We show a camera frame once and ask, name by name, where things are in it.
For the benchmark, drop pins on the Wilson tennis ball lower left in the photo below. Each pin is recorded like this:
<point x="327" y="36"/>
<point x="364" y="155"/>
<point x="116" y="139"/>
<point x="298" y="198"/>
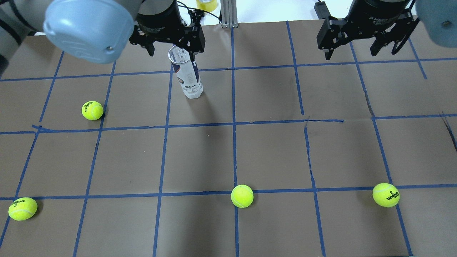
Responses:
<point x="22" y="209"/>

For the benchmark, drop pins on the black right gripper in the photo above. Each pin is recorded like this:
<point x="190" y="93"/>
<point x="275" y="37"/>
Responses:
<point x="377" y="10"/>

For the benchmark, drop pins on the white blue tennis ball can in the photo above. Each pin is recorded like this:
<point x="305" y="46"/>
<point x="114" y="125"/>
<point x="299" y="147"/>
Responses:
<point x="187" y="72"/>

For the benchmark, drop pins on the yellow tape roll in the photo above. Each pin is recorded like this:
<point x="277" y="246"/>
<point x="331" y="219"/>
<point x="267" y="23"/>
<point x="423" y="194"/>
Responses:
<point x="207" y="5"/>

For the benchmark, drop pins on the Wilson tennis ball upper left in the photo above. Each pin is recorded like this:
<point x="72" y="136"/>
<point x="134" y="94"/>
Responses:
<point x="92" y="110"/>

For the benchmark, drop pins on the aluminium profile post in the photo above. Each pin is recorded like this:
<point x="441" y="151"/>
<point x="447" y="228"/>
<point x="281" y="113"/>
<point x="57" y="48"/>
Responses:
<point x="228" y="13"/>

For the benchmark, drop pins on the Wilson tennis ball lower right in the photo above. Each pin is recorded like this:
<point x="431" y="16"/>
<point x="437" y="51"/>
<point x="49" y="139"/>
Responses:
<point x="386" y="195"/>

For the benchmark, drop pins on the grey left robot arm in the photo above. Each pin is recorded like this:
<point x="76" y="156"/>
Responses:
<point x="98" y="30"/>

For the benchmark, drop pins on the Head yellow tennis ball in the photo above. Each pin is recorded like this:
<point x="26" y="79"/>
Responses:
<point x="242" y="196"/>

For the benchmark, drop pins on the wilson tennis ball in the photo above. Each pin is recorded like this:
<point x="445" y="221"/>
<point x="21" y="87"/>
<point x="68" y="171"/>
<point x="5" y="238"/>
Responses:
<point x="22" y="209"/>
<point x="92" y="110"/>
<point x="386" y="195"/>

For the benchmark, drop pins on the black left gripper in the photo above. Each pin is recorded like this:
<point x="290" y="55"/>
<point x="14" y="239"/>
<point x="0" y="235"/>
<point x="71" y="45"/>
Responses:
<point x="157" y="15"/>

